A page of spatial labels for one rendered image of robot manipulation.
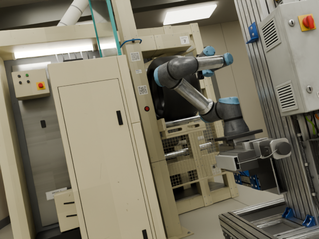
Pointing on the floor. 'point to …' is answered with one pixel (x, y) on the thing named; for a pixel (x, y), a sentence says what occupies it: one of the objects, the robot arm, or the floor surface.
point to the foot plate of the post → (182, 234)
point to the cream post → (147, 119)
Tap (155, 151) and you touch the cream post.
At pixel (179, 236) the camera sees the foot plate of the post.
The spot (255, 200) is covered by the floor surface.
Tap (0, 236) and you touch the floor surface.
